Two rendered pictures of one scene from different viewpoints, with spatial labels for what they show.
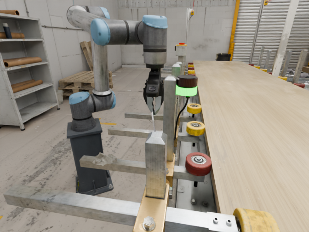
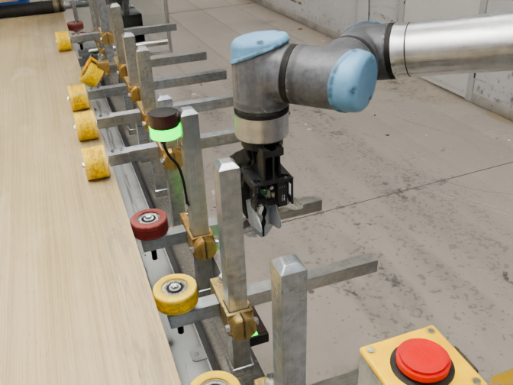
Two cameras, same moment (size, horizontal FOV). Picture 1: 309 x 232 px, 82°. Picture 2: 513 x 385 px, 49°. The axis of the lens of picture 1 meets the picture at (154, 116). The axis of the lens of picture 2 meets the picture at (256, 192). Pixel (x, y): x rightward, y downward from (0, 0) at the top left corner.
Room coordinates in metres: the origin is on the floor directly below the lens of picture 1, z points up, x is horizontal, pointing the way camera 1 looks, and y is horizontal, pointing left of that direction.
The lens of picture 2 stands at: (1.47, -0.43, 1.55)
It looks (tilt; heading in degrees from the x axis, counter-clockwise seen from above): 30 degrees down; 151
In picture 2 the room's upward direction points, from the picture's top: 2 degrees counter-clockwise
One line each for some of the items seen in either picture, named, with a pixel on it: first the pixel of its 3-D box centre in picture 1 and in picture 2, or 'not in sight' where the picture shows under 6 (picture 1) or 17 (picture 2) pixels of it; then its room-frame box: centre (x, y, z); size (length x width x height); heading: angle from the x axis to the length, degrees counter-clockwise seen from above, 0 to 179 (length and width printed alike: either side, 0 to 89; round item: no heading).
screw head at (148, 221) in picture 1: (148, 223); not in sight; (0.20, 0.01, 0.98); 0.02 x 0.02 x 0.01
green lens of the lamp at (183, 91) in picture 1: (186, 89); (165, 130); (0.51, -0.09, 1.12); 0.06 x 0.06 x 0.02
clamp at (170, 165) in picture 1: (167, 167); (196, 234); (0.50, -0.05, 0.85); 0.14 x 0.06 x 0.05; 170
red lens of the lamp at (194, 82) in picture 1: (186, 80); (163, 118); (0.51, -0.09, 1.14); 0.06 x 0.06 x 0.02
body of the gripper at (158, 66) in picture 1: (155, 78); (264, 169); (0.74, 0.00, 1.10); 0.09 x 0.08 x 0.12; 170
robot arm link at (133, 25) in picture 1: (138, 32); (331, 76); (0.82, 0.07, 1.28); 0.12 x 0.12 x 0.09; 33
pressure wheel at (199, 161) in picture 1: (197, 172); (151, 237); (0.47, -0.14, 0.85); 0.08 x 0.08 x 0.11
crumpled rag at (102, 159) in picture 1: (104, 157); (284, 200); (0.52, 0.18, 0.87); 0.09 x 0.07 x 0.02; 80
